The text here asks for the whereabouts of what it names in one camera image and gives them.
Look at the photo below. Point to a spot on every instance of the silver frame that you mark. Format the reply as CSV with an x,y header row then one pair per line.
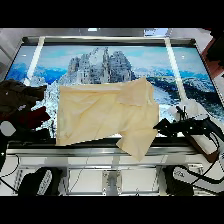
x,y
100,151

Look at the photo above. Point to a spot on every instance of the cream T-shirt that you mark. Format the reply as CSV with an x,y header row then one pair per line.
x,y
100,113

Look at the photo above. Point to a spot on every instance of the red garment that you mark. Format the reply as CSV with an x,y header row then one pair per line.
x,y
35,118

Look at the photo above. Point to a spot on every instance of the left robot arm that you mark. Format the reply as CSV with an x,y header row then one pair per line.
x,y
38,181

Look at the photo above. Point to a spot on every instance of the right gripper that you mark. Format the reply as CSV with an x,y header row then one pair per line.
x,y
165,127

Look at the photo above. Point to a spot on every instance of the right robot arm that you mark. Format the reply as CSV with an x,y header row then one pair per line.
x,y
200,128

